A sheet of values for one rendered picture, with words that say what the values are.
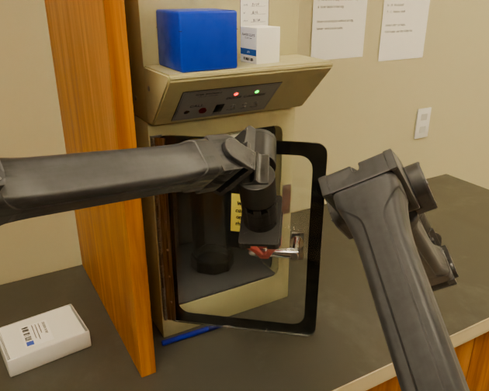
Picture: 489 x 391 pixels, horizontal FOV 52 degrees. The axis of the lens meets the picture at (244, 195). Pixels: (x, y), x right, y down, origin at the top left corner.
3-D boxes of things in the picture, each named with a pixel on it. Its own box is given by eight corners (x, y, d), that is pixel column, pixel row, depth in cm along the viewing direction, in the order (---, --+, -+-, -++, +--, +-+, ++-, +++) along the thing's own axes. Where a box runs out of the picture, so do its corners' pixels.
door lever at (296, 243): (252, 244, 94) (252, 232, 93) (303, 248, 92) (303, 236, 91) (247, 259, 89) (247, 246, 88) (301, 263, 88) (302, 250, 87)
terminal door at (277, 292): (168, 318, 105) (156, 133, 90) (315, 335, 100) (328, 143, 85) (168, 320, 104) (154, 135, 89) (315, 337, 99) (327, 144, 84)
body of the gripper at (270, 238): (238, 250, 81) (234, 222, 75) (245, 201, 87) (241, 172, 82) (279, 251, 80) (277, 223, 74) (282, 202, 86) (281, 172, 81)
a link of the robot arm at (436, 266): (334, 230, 55) (431, 194, 52) (320, 186, 58) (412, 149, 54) (410, 302, 90) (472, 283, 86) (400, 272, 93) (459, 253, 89)
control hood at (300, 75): (146, 122, 89) (141, 65, 85) (296, 103, 104) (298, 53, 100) (170, 139, 80) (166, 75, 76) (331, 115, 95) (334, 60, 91)
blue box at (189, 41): (158, 65, 86) (154, 8, 82) (211, 60, 90) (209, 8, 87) (182, 73, 78) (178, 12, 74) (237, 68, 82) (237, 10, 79)
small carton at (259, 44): (240, 61, 90) (240, 25, 88) (262, 59, 93) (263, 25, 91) (256, 64, 86) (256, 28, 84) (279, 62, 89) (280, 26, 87)
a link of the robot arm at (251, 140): (189, 182, 74) (223, 151, 68) (197, 129, 81) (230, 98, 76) (251, 216, 79) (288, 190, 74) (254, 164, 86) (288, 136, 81)
